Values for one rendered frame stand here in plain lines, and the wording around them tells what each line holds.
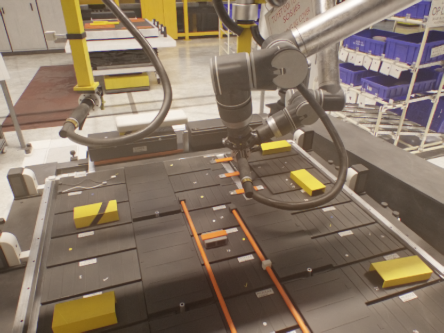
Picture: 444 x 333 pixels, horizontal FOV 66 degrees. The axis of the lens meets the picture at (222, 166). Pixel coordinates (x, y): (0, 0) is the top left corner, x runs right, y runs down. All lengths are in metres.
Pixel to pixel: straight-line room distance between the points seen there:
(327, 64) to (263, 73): 0.84
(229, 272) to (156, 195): 0.50
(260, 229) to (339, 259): 0.28
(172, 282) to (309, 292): 0.40
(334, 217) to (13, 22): 9.59
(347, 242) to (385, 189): 0.83
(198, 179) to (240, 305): 0.67
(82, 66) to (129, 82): 4.75
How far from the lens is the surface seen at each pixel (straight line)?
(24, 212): 1.77
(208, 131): 1.77
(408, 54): 3.75
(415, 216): 1.98
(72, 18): 1.45
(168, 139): 1.73
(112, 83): 6.20
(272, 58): 0.96
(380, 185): 2.06
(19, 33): 10.29
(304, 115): 1.52
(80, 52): 1.47
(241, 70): 0.95
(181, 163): 1.65
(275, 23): 1.50
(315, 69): 5.29
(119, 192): 1.49
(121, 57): 5.97
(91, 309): 1.01
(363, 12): 1.16
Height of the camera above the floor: 1.81
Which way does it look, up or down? 30 degrees down
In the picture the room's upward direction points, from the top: straight up
